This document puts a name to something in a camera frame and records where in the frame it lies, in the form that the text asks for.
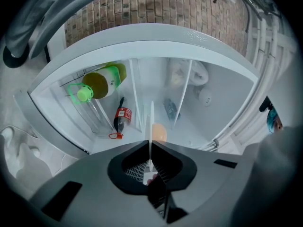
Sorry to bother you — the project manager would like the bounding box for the person's face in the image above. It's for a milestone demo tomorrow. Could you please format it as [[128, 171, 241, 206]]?
[[272, 117, 284, 133]]

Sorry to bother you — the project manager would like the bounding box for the dark soda bottle red label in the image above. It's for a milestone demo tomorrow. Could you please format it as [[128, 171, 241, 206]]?
[[108, 96, 133, 140]]

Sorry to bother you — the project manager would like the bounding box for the black metal stand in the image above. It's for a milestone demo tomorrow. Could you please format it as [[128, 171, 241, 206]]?
[[208, 0, 282, 33]]

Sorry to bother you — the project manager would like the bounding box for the white plastic bag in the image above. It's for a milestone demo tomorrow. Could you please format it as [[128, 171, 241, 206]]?
[[165, 58, 209, 87]]

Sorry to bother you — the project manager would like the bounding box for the black head-worn camera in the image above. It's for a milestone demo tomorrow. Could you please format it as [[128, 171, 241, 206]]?
[[259, 96, 273, 113]]

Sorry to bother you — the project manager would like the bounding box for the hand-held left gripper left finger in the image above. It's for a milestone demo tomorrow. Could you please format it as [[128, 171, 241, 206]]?
[[28, 140, 164, 227]]

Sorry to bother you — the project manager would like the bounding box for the white plate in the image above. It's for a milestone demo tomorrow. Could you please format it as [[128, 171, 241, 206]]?
[[144, 100, 155, 174]]

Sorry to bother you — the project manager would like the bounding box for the teal cap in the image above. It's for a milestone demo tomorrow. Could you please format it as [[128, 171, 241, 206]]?
[[266, 107, 279, 133]]

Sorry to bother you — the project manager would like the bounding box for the brown egg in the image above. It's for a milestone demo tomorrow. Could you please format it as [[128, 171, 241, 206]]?
[[151, 123, 168, 142]]

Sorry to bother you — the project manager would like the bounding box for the white refrigerator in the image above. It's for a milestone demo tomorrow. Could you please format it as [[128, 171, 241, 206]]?
[[13, 24, 270, 156]]

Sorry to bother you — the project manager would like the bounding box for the green capped drink bottle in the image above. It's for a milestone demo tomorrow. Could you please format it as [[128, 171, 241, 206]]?
[[67, 62, 127, 106]]

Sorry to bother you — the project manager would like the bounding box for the blue plastic bag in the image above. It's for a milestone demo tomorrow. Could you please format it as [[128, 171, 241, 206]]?
[[164, 97, 181, 121]]

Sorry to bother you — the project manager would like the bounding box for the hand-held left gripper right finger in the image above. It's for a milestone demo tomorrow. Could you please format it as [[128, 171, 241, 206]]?
[[152, 140, 251, 227]]

